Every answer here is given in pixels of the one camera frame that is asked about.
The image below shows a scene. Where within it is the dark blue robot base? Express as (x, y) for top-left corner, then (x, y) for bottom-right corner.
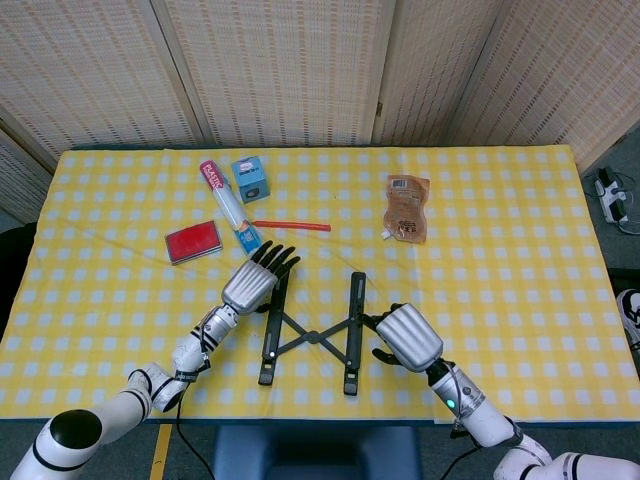
(212, 424), (424, 480)

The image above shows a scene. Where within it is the small blue cardboard box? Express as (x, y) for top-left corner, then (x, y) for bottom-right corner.
(230, 155), (272, 204)

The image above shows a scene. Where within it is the plastic wrap roll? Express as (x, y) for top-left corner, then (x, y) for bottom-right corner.
(198, 159), (266, 255)

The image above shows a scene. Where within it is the white sneaker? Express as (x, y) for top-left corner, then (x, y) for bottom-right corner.
(615, 288), (640, 351)

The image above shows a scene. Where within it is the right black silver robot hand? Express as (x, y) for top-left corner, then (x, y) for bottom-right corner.
(362, 302), (445, 374)

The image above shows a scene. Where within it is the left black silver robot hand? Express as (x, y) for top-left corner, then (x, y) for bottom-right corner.
(221, 240), (302, 317)

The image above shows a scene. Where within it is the woven folding screen panel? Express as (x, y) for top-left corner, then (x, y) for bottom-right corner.
(0, 0), (206, 169)
(444, 0), (640, 174)
(149, 0), (399, 149)
(0, 117), (59, 226)
(372, 0), (516, 147)

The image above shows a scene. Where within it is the black folding laptop stand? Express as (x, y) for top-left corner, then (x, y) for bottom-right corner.
(257, 269), (369, 397)

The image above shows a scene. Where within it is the yellow white checkered tablecloth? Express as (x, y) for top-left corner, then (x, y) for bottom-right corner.
(0, 145), (640, 426)

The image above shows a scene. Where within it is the brown sauce spout pouch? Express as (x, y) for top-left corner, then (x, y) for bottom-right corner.
(382, 173), (432, 245)

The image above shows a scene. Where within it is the red plastic straw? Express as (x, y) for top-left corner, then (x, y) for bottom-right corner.
(252, 218), (332, 233)

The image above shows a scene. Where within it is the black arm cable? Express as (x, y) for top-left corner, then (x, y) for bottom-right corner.
(173, 382), (217, 480)

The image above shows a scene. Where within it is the red flat metal case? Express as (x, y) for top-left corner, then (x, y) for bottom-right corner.
(164, 218), (223, 266)

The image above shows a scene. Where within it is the black seat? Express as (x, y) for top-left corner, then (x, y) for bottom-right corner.
(0, 222), (39, 346)

